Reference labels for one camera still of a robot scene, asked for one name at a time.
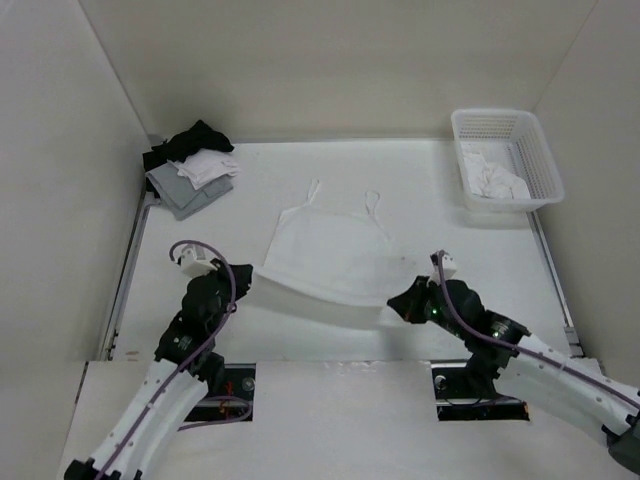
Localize white tank tops in basket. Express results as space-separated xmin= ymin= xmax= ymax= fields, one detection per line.
xmin=462 ymin=143 xmax=531 ymax=200

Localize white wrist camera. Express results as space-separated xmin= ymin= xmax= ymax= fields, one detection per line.
xmin=176 ymin=244 xmax=218 ymax=278
xmin=430 ymin=250 xmax=457 ymax=284

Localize metal table frame rail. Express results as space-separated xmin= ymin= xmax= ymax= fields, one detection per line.
xmin=94 ymin=177 xmax=159 ymax=361

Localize grey folded tank top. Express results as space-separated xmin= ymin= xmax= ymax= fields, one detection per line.
xmin=146 ymin=163 xmax=233 ymax=221

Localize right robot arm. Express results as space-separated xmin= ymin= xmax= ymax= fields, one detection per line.
xmin=387 ymin=276 xmax=639 ymax=473

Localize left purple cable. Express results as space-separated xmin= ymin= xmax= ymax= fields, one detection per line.
xmin=94 ymin=240 xmax=251 ymax=480

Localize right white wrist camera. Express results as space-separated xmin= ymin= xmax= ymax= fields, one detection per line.
xmin=430 ymin=250 xmax=457 ymax=284

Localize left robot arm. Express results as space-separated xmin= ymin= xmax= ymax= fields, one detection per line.
xmin=63 ymin=259 xmax=253 ymax=479

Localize white plastic basket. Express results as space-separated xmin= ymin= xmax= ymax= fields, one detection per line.
xmin=451 ymin=108 xmax=565 ymax=213

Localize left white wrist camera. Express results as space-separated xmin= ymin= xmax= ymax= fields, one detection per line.
xmin=176 ymin=244 xmax=218 ymax=278

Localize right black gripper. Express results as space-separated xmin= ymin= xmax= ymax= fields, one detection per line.
xmin=387 ymin=274 xmax=468 ymax=340

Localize black folded tank top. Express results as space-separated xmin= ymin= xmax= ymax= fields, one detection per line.
xmin=142 ymin=120 xmax=234 ymax=172

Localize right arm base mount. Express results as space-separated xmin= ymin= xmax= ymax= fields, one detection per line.
xmin=431 ymin=362 xmax=530 ymax=422

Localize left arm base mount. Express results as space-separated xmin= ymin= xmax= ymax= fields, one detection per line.
xmin=185 ymin=364 xmax=256 ymax=424

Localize white tank top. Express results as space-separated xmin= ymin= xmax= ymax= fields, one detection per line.
xmin=252 ymin=179 xmax=402 ymax=330

